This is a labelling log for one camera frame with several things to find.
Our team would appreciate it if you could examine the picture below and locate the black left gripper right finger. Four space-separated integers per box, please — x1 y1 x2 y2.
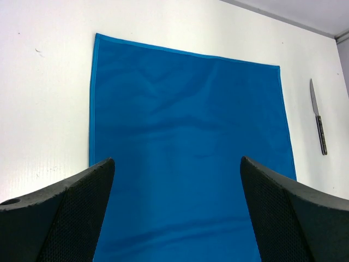
240 157 348 261

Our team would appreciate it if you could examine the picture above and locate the blue cloth napkin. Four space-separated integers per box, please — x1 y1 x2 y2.
89 34 296 261

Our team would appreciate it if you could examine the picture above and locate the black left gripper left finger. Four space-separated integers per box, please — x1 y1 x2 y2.
1 158 115 261

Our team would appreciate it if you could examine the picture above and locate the steel knife dark handle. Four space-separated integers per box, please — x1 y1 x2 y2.
310 79 328 156

